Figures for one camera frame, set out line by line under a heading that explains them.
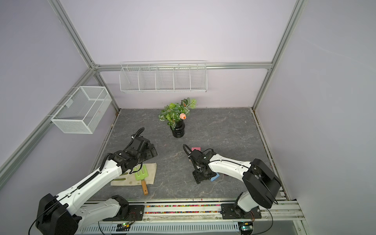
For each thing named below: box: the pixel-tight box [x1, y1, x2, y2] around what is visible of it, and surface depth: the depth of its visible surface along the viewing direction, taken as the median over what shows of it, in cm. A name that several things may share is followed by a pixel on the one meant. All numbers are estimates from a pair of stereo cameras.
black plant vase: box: [169, 119, 186, 139], surface depth 104 cm
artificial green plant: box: [158, 96, 198, 131], surface depth 85 cm
